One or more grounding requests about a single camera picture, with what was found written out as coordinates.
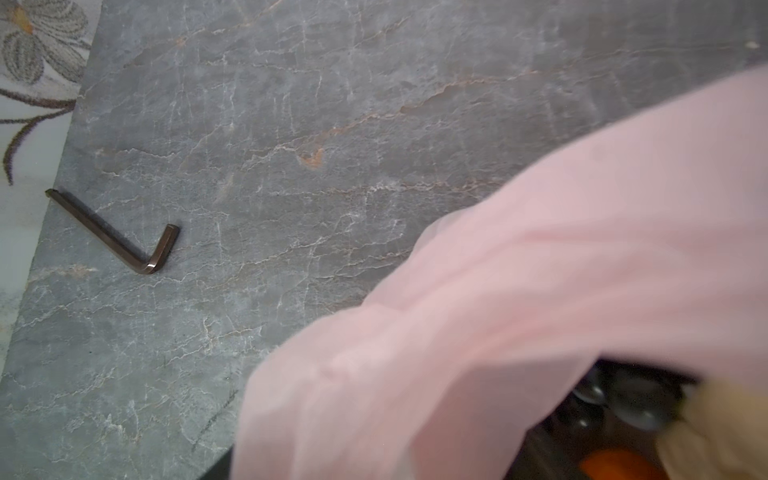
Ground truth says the dark hex key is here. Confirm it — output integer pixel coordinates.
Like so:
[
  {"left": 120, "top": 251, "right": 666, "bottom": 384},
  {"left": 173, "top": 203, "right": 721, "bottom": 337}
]
[{"left": 45, "top": 188, "right": 181, "bottom": 275}]

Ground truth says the dark fake grape bunch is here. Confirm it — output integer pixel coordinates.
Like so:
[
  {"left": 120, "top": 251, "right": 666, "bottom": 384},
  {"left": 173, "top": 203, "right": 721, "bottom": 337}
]
[{"left": 543, "top": 360, "right": 699, "bottom": 448}]

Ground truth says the cream fake pear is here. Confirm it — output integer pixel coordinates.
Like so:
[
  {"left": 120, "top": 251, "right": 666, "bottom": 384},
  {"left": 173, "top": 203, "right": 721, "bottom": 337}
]
[{"left": 656, "top": 381, "right": 767, "bottom": 480}]

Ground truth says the orange fake tangerine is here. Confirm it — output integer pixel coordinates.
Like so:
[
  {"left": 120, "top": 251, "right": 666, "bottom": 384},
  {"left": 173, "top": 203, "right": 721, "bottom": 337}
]
[{"left": 579, "top": 448, "right": 667, "bottom": 480}]

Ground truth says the pink plastic bag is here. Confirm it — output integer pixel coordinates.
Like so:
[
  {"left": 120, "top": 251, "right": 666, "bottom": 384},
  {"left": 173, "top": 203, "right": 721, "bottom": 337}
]
[{"left": 231, "top": 67, "right": 767, "bottom": 479}]

